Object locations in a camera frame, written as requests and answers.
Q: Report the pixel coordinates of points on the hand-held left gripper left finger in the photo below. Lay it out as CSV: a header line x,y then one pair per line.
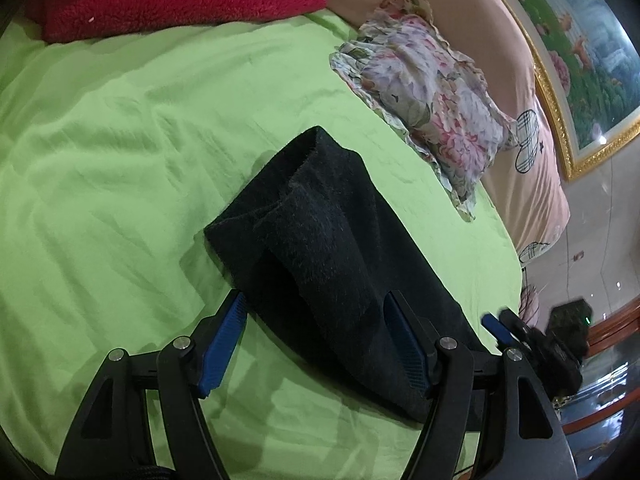
x,y
225,340

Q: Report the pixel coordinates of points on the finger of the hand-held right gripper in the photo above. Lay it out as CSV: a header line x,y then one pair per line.
x,y
494,327
517,327

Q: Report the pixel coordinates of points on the black pants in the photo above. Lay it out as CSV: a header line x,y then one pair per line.
x,y
325,250

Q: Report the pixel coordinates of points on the green bed sheet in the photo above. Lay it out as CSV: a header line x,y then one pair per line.
x,y
115,160

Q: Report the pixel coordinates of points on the gold framed wall picture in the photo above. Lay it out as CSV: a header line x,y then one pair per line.
x,y
590,50

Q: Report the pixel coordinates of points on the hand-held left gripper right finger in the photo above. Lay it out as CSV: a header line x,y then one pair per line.
x,y
407,345

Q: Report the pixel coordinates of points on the floral ruffled pillow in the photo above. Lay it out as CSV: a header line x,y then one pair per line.
x,y
430,90

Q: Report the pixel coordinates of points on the red fleece blanket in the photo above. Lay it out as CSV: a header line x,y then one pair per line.
x,y
165,2

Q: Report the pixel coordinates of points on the brown wooden furniture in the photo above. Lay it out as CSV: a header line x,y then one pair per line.
x,y
615,332

